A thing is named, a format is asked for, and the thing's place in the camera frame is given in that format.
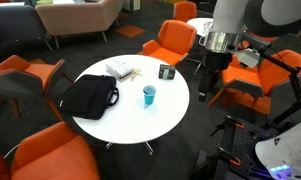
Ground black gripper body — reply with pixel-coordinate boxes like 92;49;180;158
199;51;234;92

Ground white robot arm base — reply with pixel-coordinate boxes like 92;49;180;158
254;114;301;180

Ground blue plastic cup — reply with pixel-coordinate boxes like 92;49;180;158
142;84;157;106

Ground black orange clamp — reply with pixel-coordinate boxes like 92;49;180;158
216;147;242;168
209;115;246;137

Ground small black card box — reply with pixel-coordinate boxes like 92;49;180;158
158;63;176;81

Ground orange armchair with wide back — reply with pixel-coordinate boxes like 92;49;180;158
138;19;198;67

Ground small orange chair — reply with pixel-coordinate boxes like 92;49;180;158
172;1;198;23

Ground orange lounge chair grey shell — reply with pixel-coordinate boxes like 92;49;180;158
207;49;301;116

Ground black perforated mounting board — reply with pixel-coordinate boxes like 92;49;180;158
219;122;278;180

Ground light wooden stick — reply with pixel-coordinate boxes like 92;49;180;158
118;71;138;83
129;68;143;81

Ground chrome table legs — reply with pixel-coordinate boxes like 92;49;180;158
104;141;156;156

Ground white patterned box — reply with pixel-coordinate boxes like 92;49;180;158
105;59;135;80

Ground black laptop bag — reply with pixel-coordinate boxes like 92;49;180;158
58;74;120;121

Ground beige sofa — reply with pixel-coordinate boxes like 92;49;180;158
34;0;125;50

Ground large orange armchair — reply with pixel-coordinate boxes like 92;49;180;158
10;121;101;180

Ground orange armchair with grey shell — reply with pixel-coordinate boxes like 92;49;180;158
0;54;67;118

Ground dark grey sofa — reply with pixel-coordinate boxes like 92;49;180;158
0;4;54;52

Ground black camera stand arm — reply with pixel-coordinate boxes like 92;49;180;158
238;30;301;125

